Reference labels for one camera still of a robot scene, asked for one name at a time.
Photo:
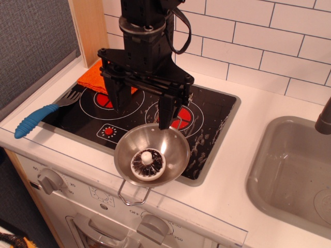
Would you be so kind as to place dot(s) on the grey right oven knob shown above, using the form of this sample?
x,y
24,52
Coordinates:
x,y
153,228

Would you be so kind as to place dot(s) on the silver metal pot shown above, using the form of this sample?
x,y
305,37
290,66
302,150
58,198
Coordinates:
x,y
170,142

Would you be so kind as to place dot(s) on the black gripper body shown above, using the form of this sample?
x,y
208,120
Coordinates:
x,y
146,63

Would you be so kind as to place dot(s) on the grey toy sink basin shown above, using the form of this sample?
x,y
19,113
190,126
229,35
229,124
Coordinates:
x,y
290,176

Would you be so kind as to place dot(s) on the white toy mushroom slice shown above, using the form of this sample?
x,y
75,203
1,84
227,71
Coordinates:
x,y
148,164

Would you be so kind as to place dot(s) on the wooden side post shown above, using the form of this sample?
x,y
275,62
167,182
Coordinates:
x,y
90,27

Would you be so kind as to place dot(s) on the white toy oven front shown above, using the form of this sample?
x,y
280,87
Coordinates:
x,y
85,216

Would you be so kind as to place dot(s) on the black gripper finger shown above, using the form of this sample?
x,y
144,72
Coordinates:
x,y
169,107
118,92

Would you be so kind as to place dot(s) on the blue handled metal fork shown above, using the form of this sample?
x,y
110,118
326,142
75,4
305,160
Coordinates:
x,y
33,119

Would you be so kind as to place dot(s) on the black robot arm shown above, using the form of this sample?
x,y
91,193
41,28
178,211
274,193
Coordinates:
x,y
157,14

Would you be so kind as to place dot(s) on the grey left oven knob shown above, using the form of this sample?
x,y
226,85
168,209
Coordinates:
x,y
49,180

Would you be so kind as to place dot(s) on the orange cloth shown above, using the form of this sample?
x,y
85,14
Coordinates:
x,y
93,80

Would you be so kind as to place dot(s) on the grey faucet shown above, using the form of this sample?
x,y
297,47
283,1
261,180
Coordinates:
x,y
323,124

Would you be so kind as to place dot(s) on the grey oven knob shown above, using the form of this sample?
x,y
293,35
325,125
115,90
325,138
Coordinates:
x,y
49,180
153,228

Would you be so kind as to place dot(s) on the black toy stove top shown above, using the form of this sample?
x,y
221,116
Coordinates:
x,y
204,122

